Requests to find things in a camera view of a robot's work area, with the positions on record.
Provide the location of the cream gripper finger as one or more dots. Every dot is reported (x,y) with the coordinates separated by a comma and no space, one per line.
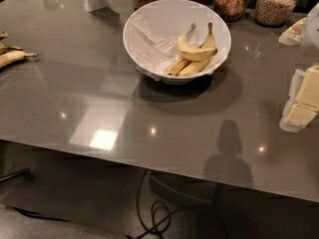
(295,117)

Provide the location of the banana tip at left edge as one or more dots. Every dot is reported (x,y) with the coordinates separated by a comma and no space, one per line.
(3,35)

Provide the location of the yellow banana on table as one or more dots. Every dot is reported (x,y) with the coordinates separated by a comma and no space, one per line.
(13,57)

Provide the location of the glass jar with lid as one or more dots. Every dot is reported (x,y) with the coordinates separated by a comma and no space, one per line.
(230,10)

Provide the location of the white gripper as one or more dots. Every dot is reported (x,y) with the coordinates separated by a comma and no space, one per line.
(311,37)

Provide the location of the dark banana on table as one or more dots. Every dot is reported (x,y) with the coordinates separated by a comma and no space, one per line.
(4,48)

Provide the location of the wrapped pastry on table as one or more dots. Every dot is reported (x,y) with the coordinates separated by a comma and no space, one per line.
(293,35)

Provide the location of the upright yellow banana in bowl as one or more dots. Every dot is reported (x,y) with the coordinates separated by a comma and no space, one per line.
(196,67)

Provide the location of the white paper bowl liner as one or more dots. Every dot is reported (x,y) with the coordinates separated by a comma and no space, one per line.
(152,46)

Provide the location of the lower left banana in bowl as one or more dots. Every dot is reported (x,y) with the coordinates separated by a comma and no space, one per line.
(174,68)

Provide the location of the yellow banana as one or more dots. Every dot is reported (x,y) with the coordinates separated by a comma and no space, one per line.
(13,57)
(192,53)
(196,67)

